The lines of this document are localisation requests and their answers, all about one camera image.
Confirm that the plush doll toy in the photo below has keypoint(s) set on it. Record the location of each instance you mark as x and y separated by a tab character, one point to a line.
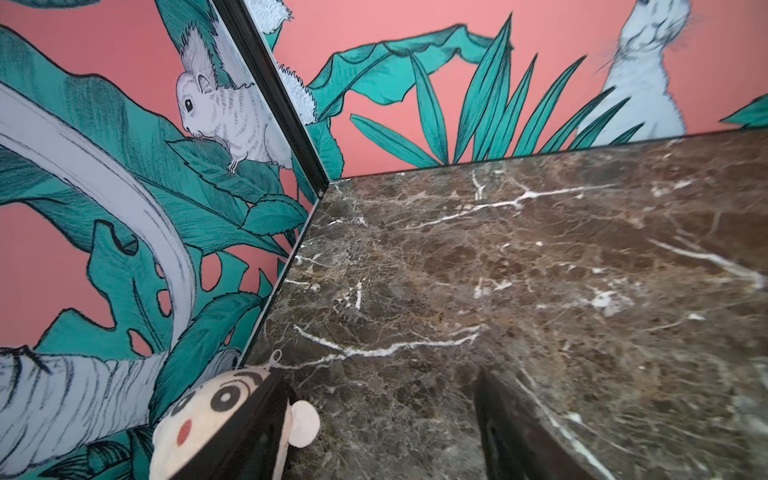
204	420

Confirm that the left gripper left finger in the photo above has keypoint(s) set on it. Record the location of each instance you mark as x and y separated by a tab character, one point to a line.
246	441

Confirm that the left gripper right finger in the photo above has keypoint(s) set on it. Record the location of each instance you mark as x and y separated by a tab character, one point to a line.
514	443

